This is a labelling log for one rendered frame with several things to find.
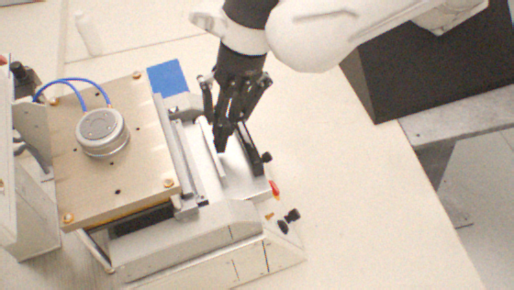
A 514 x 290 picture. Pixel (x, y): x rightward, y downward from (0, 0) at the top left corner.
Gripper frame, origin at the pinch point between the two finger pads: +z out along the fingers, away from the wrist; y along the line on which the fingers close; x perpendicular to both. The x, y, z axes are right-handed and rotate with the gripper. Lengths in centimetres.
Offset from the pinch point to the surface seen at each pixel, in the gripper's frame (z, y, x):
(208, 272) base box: 17.9, -4.5, -17.1
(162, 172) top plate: -4.2, -13.4, -10.4
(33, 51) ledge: 36, -31, 73
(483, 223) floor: 66, 118, 2
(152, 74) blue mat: 29, 0, 52
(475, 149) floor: 60, 135, 32
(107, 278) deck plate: 18.0, -21.9, -14.3
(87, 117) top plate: -5.0, -22.8, 1.8
